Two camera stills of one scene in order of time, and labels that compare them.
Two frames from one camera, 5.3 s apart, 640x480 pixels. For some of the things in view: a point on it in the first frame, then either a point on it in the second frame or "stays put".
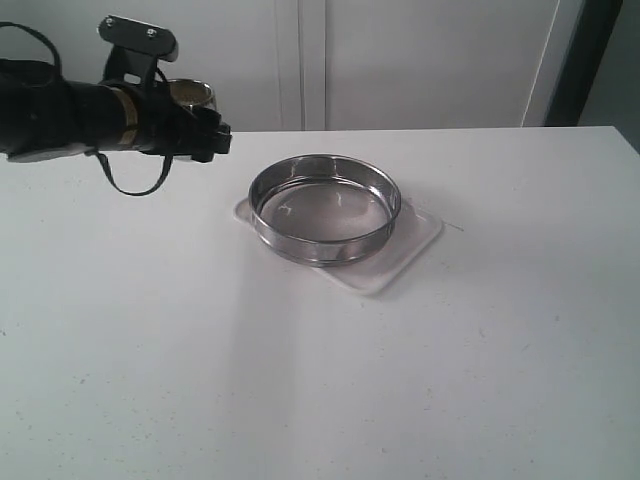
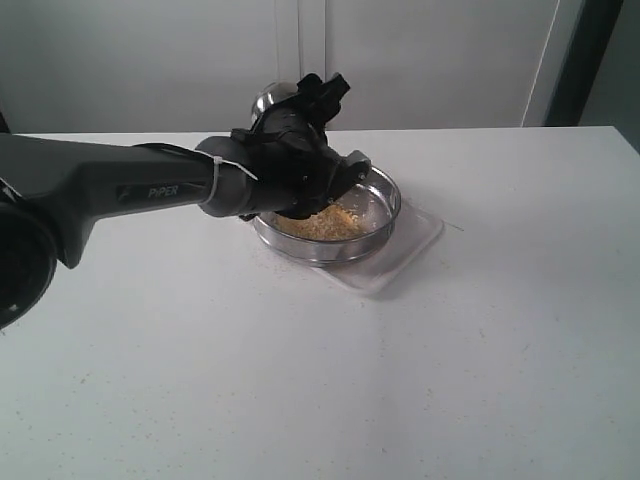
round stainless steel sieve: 323,209 stays put
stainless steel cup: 192,92 to 271,94
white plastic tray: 417,229 stays put
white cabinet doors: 300,65 stays put
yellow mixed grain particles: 189,92 to 332,224
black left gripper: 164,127 to 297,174
